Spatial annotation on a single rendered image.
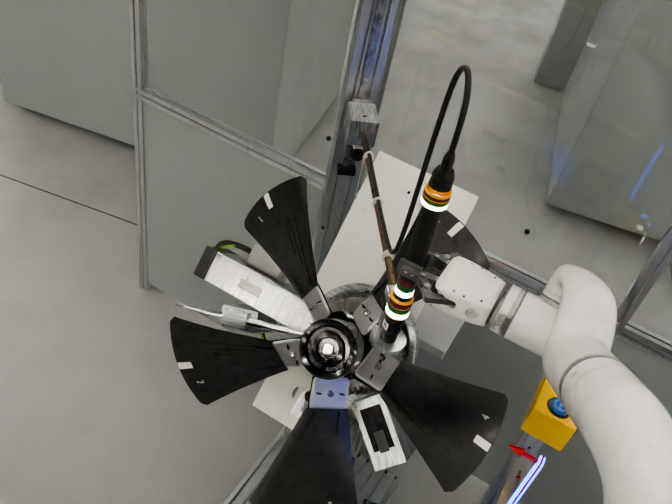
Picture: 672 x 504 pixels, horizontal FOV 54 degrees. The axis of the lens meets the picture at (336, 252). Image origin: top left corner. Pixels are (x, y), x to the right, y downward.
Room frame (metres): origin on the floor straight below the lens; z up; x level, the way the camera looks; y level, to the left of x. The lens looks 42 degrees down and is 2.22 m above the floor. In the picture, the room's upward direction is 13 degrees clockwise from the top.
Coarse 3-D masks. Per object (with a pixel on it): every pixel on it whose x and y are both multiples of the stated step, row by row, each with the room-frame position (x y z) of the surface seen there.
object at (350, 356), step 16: (320, 320) 0.88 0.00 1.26; (336, 320) 0.88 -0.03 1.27; (352, 320) 0.95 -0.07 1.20; (304, 336) 0.86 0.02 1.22; (320, 336) 0.86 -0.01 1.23; (336, 336) 0.86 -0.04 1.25; (352, 336) 0.86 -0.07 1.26; (368, 336) 0.93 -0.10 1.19; (304, 352) 0.84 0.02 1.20; (320, 352) 0.84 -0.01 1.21; (336, 352) 0.84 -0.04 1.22; (352, 352) 0.83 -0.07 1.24; (368, 352) 0.91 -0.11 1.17; (320, 368) 0.82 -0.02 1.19; (336, 368) 0.82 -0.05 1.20; (352, 368) 0.82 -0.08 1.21
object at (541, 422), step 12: (540, 384) 1.06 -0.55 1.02; (540, 396) 0.97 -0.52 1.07; (552, 396) 0.98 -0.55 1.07; (540, 408) 0.94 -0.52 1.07; (528, 420) 0.94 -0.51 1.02; (540, 420) 0.93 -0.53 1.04; (552, 420) 0.92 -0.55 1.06; (564, 420) 0.92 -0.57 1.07; (528, 432) 0.93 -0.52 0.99; (540, 432) 0.92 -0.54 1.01; (552, 432) 0.92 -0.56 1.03; (564, 432) 0.91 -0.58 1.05; (552, 444) 0.91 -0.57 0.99; (564, 444) 0.90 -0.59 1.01
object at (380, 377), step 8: (376, 352) 0.89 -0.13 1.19; (368, 360) 0.87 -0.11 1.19; (376, 360) 0.87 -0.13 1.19; (384, 360) 0.88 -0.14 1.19; (392, 360) 0.88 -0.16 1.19; (360, 368) 0.84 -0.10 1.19; (368, 368) 0.85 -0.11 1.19; (384, 368) 0.86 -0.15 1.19; (392, 368) 0.86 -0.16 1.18; (360, 376) 0.82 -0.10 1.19; (368, 376) 0.83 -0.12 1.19; (376, 376) 0.83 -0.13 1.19; (384, 376) 0.84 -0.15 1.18; (376, 384) 0.81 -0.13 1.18; (384, 384) 0.82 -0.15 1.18
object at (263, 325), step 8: (176, 304) 1.02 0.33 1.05; (208, 312) 1.00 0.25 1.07; (216, 312) 1.00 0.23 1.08; (248, 320) 0.98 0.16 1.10; (256, 320) 0.98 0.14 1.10; (256, 328) 0.97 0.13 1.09; (264, 328) 0.97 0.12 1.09; (272, 328) 0.97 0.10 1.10; (280, 328) 0.97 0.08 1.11; (288, 328) 0.97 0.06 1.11
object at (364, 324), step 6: (372, 294) 0.98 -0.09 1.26; (366, 300) 0.97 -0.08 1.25; (372, 300) 0.96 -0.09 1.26; (360, 306) 0.97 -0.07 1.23; (366, 306) 0.96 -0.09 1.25; (372, 306) 0.95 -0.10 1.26; (378, 306) 0.94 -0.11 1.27; (354, 312) 0.96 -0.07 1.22; (360, 312) 0.95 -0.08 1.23; (372, 312) 0.93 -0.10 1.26; (378, 312) 0.92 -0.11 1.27; (354, 318) 0.94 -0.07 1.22; (360, 318) 0.93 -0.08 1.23; (366, 318) 0.92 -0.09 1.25; (372, 318) 0.91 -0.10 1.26; (378, 318) 0.90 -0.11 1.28; (360, 324) 0.91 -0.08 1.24; (366, 324) 0.90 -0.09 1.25; (372, 324) 0.89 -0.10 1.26; (360, 330) 0.89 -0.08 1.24; (366, 330) 0.89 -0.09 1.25
